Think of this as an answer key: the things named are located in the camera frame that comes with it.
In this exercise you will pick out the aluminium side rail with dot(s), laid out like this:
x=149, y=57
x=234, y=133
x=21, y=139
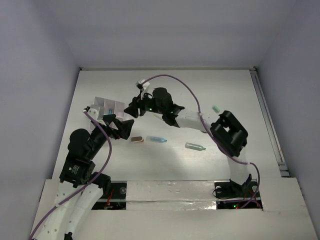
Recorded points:
x=282, y=165

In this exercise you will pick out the green uncapped highlighter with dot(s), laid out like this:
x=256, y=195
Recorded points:
x=193, y=146

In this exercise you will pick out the white divided organizer tray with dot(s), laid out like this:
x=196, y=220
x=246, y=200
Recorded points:
x=117, y=107

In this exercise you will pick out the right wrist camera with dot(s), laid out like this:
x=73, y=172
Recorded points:
x=143, y=86

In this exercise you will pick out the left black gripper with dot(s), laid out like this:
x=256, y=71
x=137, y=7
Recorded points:
x=113, y=126

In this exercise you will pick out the green highlighter cap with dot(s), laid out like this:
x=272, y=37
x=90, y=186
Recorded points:
x=216, y=109

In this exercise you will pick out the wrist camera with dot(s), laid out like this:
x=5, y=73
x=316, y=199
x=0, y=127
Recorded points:
x=143, y=86
x=95, y=111

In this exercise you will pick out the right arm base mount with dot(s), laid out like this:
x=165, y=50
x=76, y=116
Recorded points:
x=232, y=196

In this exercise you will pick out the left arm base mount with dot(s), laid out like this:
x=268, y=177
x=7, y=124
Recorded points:
x=114, y=194

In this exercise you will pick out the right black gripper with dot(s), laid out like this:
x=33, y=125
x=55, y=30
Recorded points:
x=133, y=109

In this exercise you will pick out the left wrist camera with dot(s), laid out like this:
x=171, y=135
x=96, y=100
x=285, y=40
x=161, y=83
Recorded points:
x=95, y=111

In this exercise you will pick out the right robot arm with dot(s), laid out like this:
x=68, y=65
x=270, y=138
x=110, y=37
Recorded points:
x=228, y=133

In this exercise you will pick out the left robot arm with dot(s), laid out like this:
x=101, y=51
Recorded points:
x=79, y=185

